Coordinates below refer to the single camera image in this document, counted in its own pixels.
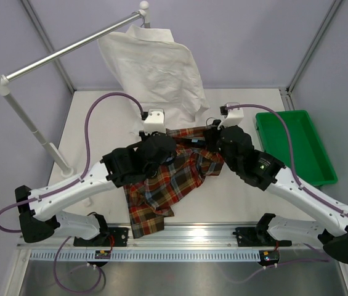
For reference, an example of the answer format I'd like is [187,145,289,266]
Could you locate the plaid flannel shirt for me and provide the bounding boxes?
[123,127,224,239]

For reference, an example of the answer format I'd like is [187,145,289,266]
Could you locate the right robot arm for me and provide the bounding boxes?
[203,126,348,265]

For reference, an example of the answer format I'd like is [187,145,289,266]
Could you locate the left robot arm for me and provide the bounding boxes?
[15,133,176,246]

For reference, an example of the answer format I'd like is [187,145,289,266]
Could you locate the white shirt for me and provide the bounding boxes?
[98,25,210,130]

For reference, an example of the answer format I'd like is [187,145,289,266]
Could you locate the green plastic bin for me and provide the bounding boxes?
[255,110,338,187]

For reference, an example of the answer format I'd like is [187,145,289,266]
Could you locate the silver clothes rack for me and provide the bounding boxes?
[0,0,95,207]

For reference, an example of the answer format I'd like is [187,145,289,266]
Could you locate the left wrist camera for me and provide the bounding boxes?
[142,108,166,135]

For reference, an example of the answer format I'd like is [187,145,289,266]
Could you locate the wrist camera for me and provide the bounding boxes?
[142,108,166,135]
[218,103,244,129]

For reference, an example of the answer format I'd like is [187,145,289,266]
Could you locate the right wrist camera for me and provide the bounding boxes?
[218,103,244,129]

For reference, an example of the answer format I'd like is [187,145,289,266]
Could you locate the aluminium mounting rail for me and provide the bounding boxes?
[16,223,327,250]

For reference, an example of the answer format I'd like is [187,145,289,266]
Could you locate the white slotted cable duct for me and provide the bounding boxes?
[30,249,261,262]

